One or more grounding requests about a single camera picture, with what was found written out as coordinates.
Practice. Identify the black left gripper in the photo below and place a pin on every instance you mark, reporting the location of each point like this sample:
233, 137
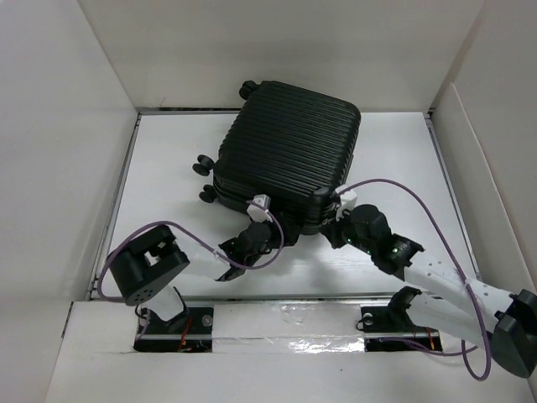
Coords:
289, 230

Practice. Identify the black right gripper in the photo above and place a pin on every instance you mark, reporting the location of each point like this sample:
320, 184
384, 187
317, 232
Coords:
331, 230

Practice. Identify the black hard-shell suitcase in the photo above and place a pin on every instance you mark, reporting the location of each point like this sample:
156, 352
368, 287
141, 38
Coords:
289, 143

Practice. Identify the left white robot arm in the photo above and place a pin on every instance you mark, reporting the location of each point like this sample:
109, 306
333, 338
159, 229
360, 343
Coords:
139, 271

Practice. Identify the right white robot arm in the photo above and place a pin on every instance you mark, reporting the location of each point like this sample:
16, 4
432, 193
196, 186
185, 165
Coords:
437, 295

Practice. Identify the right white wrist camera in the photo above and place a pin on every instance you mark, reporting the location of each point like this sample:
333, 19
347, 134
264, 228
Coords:
346, 199

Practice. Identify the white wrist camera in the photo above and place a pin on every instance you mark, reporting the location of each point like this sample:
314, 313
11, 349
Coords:
346, 199
258, 208

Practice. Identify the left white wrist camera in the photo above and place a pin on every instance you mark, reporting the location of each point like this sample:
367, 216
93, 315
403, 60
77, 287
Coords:
258, 208

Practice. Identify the silver mounting rail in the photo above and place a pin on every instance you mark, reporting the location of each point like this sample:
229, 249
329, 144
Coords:
325, 326

